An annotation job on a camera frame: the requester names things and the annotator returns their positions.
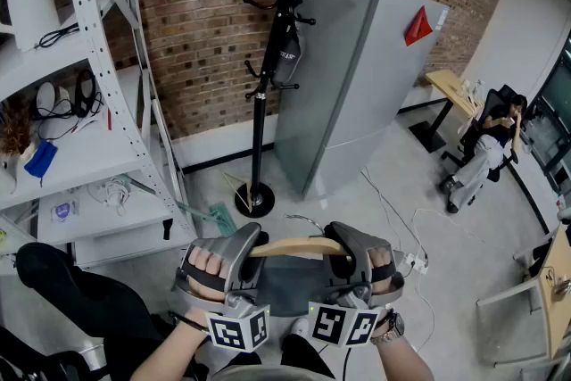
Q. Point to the grey metal frame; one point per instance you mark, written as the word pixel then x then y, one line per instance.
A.
pixel 506 292

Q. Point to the white power strip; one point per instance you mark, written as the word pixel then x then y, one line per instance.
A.
pixel 416 264

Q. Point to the black framed glass door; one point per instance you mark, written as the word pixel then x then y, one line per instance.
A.
pixel 555 111

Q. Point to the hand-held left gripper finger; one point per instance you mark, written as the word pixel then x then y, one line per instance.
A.
pixel 243 241
pixel 254 270

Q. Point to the silver wristwatch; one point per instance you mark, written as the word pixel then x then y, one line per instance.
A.
pixel 390 328

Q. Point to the blue cloth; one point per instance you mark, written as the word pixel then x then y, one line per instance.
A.
pixel 41 158

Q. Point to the wipes packet with purple label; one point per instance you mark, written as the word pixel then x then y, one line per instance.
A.
pixel 64 212

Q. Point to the black office chair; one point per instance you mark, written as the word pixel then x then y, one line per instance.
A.
pixel 499 96
pixel 80 294

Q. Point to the black wrist band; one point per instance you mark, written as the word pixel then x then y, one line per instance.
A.
pixel 189 321

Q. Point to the white vase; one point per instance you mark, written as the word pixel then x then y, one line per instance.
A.
pixel 6 174

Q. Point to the black shelf clip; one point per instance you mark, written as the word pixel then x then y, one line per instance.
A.
pixel 167 229

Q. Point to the silver refrigerator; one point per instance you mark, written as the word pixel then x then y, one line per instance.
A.
pixel 348 102

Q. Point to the red strip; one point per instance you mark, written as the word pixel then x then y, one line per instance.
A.
pixel 109 120

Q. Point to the person's white shoe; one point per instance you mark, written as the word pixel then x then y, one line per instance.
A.
pixel 300 327

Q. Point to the teal flat mop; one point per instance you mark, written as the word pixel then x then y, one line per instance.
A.
pixel 223 221

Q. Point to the black coat rack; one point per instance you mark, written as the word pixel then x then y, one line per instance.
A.
pixel 261 125

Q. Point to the person's light shirt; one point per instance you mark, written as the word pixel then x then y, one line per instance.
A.
pixel 263 375

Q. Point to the dark grey cap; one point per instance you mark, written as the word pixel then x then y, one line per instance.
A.
pixel 289 58

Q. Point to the wooden desk with black leg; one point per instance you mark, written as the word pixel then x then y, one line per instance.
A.
pixel 448 85

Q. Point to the grey garment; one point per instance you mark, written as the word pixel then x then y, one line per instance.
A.
pixel 294 285

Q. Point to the light wooden table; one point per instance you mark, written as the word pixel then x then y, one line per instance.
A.
pixel 557 317

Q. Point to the white metal shelving unit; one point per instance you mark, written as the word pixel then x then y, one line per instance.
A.
pixel 89 156

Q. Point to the dried brown plant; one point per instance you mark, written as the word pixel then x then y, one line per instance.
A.
pixel 15 127

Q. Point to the person's left forearm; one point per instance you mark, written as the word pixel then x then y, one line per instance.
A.
pixel 174 352

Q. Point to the red triangular sticker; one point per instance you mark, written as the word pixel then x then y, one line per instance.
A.
pixel 417 29

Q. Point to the white round device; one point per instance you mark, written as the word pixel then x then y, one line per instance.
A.
pixel 47 98

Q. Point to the person's right hand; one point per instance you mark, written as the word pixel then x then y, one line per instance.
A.
pixel 381 258

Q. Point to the person's left hand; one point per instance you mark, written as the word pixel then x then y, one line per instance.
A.
pixel 207 259

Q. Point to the person's black trousers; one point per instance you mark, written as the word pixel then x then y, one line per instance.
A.
pixel 303 357

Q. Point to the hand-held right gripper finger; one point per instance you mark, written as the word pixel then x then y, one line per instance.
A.
pixel 361 243
pixel 341 270

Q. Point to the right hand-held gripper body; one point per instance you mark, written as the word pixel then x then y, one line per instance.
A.
pixel 328 323

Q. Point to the wooden hanger with metal hook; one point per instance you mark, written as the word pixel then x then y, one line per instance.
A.
pixel 299 246

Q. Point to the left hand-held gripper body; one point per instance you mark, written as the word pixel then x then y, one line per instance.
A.
pixel 232 330

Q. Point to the wooden triangle frame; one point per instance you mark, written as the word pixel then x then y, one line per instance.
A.
pixel 243 196

